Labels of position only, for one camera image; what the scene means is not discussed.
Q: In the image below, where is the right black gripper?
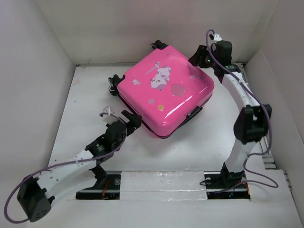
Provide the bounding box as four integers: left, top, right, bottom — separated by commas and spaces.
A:
188, 44, 219, 68

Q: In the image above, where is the pink hard-shell suitcase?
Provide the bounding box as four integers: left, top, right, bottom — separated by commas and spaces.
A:
108, 40, 214, 139

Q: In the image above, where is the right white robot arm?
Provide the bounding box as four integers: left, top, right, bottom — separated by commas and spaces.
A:
188, 40, 272, 187

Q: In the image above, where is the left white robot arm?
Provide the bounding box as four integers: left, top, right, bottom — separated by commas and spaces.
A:
17, 110, 142, 222

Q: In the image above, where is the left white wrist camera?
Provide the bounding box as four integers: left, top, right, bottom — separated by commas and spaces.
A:
100, 105, 117, 124

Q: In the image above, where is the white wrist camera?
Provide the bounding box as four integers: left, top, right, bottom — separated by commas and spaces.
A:
100, 105, 117, 124
209, 33, 222, 42

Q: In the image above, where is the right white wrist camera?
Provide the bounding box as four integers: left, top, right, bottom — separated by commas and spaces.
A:
209, 33, 222, 42

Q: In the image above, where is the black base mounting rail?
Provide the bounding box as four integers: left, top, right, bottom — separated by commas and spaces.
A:
76, 171, 250, 201

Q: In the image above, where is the aluminium side rail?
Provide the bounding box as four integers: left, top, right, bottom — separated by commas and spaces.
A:
235, 62, 277, 169

